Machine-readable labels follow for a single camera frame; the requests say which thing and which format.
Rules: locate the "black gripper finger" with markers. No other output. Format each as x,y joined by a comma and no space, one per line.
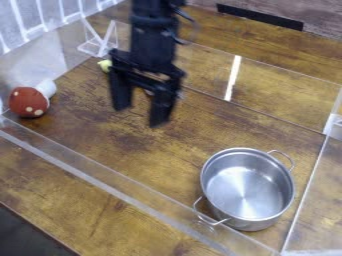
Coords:
120,90
161,106

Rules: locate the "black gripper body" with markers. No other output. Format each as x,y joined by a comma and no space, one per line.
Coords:
147,77

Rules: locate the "red white-spotted toy mushroom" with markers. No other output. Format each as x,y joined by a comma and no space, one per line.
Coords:
28,102

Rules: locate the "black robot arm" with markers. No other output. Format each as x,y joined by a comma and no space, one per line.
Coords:
153,31

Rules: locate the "silver metal pot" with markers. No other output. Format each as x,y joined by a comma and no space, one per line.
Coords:
247,188

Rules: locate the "black strip on table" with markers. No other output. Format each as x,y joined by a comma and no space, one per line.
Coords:
260,17

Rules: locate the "yellow-handled metal spoon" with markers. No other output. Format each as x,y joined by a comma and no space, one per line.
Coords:
104,64

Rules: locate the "clear acrylic enclosure wall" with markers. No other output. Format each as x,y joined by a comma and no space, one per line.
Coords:
111,186

